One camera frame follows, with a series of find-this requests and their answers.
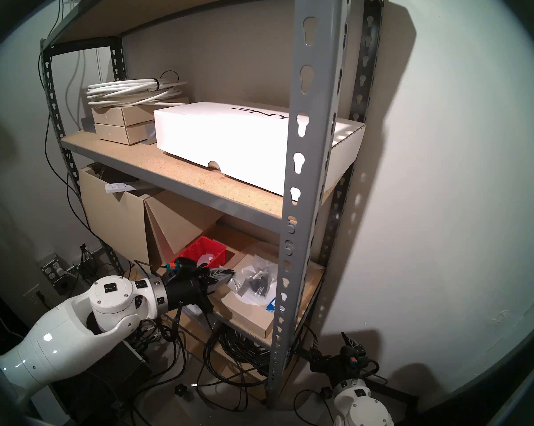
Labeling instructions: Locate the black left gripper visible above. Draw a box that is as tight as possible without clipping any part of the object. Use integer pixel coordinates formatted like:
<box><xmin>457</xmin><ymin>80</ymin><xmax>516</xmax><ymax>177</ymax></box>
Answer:
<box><xmin>165</xmin><ymin>259</ymin><xmax>235</xmax><ymax>312</ymax></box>

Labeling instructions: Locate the grey metal rack shelf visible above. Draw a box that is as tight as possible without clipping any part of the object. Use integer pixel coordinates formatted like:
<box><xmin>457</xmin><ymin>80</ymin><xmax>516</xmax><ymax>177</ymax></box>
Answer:
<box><xmin>40</xmin><ymin>0</ymin><xmax>388</xmax><ymax>408</ymax></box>

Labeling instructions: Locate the black cable coil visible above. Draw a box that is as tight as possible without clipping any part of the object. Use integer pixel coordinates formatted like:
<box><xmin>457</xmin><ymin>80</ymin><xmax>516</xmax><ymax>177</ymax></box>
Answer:
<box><xmin>196</xmin><ymin>323</ymin><xmax>294</xmax><ymax>399</ymax></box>

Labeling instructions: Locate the cardboard box with open flap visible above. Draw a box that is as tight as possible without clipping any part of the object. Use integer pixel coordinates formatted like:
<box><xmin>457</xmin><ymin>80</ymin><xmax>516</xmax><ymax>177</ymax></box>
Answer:
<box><xmin>144</xmin><ymin>191</ymin><xmax>225</xmax><ymax>275</ymax></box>

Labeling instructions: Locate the flat brown AP mount box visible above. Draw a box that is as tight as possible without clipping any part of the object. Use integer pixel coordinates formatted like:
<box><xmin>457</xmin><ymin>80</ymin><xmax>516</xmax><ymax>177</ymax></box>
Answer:
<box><xmin>209</xmin><ymin>243</ymin><xmax>321</xmax><ymax>339</ymax></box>

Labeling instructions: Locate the clear bag of black parts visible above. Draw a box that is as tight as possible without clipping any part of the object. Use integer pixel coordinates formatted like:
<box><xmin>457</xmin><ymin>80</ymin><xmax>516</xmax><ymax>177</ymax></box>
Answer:
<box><xmin>226</xmin><ymin>263</ymin><xmax>278</xmax><ymax>307</ymax></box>

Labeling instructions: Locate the black floor cable tangle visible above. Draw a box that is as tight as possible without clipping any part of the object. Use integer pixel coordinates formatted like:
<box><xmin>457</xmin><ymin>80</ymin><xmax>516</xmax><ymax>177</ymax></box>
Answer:
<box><xmin>134</xmin><ymin>314</ymin><xmax>205</xmax><ymax>426</ymax></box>

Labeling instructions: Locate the white PNY cardboard box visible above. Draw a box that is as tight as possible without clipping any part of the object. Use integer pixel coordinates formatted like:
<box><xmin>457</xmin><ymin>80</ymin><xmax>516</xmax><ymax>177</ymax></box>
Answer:
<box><xmin>154</xmin><ymin>102</ymin><xmax>366</xmax><ymax>203</ymax></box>

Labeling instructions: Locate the metal wall outlet box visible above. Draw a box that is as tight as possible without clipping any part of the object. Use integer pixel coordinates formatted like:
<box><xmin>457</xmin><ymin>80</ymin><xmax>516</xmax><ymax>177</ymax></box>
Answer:
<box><xmin>38</xmin><ymin>252</ymin><xmax>72</xmax><ymax>295</ymax></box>

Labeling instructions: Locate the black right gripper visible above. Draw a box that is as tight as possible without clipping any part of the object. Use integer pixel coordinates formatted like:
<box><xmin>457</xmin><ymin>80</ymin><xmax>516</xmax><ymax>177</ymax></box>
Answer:
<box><xmin>310</xmin><ymin>332</ymin><xmax>374</xmax><ymax>383</ymax></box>

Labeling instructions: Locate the large open cardboard box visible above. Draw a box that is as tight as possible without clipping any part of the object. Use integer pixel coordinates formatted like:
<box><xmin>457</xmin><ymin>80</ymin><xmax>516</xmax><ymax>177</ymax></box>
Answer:
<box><xmin>78</xmin><ymin>162</ymin><xmax>165</xmax><ymax>272</ymax></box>

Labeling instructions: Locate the red plastic bin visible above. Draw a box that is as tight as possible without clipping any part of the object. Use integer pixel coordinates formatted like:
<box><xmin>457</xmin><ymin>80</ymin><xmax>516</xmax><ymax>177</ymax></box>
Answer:
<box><xmin>174</xmin><ymin>236</ymin><xmax>227</xmax><ymax>270</ymax></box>

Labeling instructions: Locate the white coiled cable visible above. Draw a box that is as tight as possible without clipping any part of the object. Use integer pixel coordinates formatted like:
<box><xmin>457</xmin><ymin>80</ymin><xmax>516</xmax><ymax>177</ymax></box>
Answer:
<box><xmin>87</xmin><ymin>70</ymin><xmax>188</xmax><ymax>107</ymax></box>

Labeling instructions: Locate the brown cardboard back sheet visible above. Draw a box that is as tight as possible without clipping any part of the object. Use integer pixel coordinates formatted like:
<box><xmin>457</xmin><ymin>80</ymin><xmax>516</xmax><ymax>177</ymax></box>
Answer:
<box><xmin>205</xmin><ymin>214</ymin><xmax>282</xmax><ymax>252</ymax></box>

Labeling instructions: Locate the small brown cardboard box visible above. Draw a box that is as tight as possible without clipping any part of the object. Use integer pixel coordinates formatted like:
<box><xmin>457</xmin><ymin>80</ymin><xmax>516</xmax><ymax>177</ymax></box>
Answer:
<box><xmin>94</xmin><ymin>121</ymin><xmax>156</xmax><ymax>145</ymax></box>
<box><xmin>92</xmin><ymin>102</ymin><xmax>190</xmax><ymax>127</ymax></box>

